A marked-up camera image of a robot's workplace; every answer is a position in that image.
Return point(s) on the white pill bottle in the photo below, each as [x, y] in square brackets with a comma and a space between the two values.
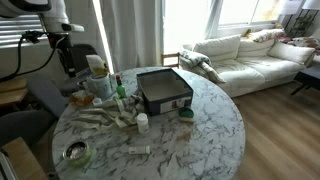
[142, 124]

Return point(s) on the grey knitted blanket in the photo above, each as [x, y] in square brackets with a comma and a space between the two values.
[200, 63]

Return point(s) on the small white tube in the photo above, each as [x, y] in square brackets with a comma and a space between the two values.
[139, 150]

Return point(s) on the white lamp shade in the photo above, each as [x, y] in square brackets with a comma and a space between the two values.
[311, 4]

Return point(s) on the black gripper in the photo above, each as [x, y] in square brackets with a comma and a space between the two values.
[61, 45]

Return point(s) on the white curtain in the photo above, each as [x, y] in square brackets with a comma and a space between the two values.
[133, 33]

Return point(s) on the green scrub sponge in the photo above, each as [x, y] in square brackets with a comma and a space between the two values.
[186, 114]

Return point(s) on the black coffee table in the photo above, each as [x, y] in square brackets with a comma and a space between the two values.
[308, 78]

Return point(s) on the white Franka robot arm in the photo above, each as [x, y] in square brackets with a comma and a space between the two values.
[56, 15]

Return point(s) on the clear acrylic organizer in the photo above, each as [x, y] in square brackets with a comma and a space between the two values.
[83, 78]

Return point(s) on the white sofa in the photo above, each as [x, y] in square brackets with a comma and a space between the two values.
[260, 66]

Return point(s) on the black plant stand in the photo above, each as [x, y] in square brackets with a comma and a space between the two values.
[301, 23]

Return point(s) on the wooden chair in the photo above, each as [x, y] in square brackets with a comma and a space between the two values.
[170, 60]

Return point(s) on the green bottle red cap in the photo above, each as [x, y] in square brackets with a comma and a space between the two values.
[121, 90]

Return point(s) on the grey striped cream towel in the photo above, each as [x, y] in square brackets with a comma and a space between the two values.
[110, 113]

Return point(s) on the patterned throw pillow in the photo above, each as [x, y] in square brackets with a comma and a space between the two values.
[305, 41]

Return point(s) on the white window blinds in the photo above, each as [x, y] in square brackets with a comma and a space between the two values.
[20, 31]

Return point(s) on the black mesh chair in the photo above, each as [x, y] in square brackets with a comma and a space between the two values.
[81, 55]

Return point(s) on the wooden desk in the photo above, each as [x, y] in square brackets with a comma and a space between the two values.
[13, 91]

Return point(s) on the yellow label bag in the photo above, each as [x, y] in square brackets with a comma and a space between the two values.
[101, 71]

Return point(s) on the small white plastic bottle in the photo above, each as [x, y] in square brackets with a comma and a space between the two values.
[97, 101]

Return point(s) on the orange snack bag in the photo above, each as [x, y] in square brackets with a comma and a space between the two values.
[81, 98]

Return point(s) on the small green-topped jar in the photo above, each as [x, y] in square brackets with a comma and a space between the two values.
[76, 151]

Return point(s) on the floral pillow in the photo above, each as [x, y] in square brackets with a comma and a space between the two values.
[265, 35]

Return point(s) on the dark blue cardboard box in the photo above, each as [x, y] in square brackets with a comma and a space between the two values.
[165, 100]

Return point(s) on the grey office chair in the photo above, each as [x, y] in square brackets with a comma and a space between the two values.
[26, 126]

